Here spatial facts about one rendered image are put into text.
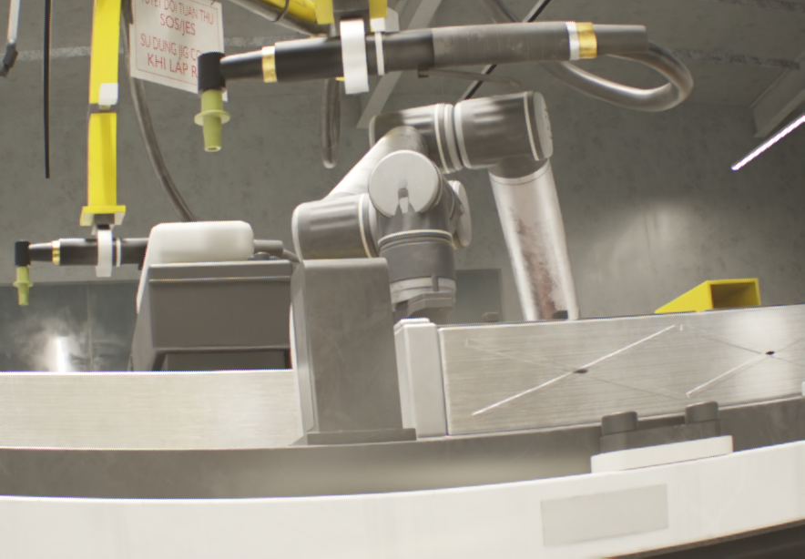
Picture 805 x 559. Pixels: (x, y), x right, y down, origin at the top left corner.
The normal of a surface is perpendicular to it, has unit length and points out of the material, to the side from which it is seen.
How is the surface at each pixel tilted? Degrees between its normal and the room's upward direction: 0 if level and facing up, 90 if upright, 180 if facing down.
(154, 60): 90
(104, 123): 90
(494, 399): 90
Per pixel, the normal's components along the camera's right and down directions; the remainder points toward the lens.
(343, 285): 0.24, -0.25
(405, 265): -0.29, -0.19
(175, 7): 0.87, -0.18
